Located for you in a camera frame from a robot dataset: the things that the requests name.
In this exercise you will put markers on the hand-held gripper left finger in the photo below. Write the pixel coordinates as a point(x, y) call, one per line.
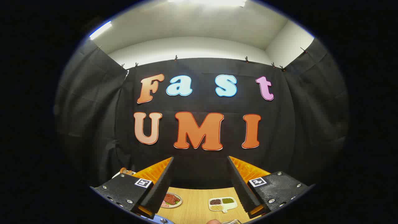
point(161, 186)

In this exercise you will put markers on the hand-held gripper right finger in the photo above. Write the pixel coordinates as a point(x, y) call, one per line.
point(241, 186)

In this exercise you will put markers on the brown meat steak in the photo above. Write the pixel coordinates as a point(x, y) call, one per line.
point(171, 198)

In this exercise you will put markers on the pink ham slices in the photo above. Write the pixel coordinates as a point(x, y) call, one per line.
point(163, 204)

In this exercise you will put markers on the pile of green beans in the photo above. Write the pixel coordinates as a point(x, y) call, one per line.
point(227, 200)

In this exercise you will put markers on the white divided dish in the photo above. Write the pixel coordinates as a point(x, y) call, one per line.
point(231, 205)

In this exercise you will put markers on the white oval food plate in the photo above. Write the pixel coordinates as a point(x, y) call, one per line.
point(178, 203)

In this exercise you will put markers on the pile of dark beans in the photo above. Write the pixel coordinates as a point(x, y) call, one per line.
point(215, 202)

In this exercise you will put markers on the pile of yellow beans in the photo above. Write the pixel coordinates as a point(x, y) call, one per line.
point(216, 207)

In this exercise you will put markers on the blue round plate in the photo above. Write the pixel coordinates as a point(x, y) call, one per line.
point(155, 219)

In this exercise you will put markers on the toasted bread slice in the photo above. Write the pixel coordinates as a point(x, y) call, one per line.
point(125, 170)

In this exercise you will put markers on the white toaster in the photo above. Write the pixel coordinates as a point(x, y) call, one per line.
point(116, 175)

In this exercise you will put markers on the long ceiling light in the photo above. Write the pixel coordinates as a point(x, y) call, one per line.
point(100, 30)
point(206, 2)

